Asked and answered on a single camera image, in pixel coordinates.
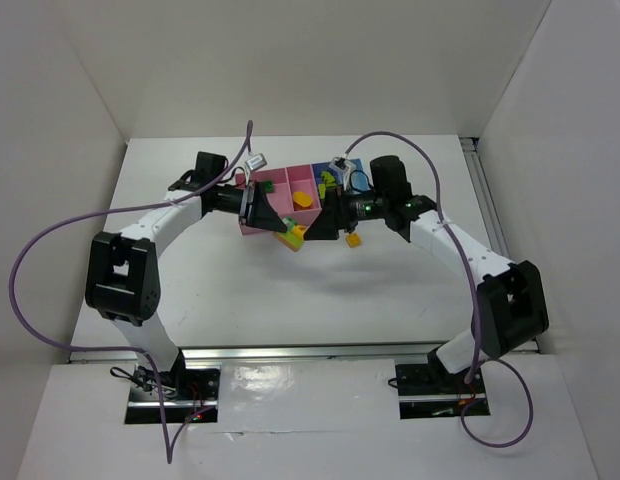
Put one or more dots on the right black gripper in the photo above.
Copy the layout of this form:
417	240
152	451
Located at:
341	212

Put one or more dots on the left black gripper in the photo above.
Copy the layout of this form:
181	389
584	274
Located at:
246	203

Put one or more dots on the orange lego plate stack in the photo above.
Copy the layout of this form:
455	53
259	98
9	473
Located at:
293	238

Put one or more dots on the lime square lego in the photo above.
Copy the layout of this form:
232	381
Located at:
327	177

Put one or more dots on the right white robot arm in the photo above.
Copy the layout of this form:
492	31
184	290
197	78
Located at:
488	274

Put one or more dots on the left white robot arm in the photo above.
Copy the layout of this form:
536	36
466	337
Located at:
123	283

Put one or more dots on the yellow square lego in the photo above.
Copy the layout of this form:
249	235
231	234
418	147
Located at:
353	240

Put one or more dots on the small pink container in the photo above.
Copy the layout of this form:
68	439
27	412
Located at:
301	179

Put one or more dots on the large pink container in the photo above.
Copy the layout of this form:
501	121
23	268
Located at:
278	195

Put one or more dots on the light blue container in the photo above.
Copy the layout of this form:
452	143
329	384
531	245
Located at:
355	167

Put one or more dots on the dark blue container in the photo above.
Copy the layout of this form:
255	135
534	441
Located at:
318	168

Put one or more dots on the front aluminium rail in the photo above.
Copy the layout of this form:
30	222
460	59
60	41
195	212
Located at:
312	351

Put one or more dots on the aluminium rail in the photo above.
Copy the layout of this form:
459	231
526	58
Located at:
490	200
312	351

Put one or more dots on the right aluminium rail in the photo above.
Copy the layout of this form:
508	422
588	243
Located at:
490	200

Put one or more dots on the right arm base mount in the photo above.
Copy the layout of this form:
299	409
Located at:
427	391

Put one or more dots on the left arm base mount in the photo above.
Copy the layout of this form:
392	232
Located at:
197	396

